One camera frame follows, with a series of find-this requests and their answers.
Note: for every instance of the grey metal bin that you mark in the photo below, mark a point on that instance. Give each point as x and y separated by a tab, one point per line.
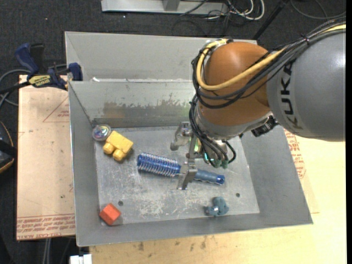
154	199

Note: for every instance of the brown cardboard board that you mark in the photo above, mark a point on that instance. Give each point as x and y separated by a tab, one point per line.
41	161

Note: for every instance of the yellow toy block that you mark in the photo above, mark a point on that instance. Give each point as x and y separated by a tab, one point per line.
118	144

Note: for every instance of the small teal toy figure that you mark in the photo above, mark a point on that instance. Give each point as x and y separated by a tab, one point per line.
218	206

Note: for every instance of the blue hair brush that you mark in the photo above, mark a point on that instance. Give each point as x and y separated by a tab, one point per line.
158	164

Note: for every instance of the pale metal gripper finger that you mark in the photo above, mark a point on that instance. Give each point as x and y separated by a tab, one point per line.
191	177
182	179

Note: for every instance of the orange-red cube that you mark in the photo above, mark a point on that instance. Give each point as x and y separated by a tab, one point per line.
109	214

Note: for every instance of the black cylinder on white bracket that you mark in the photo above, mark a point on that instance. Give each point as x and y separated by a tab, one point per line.
263	128

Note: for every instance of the shiny iridescent round disc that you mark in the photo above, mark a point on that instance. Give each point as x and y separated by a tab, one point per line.
100	132

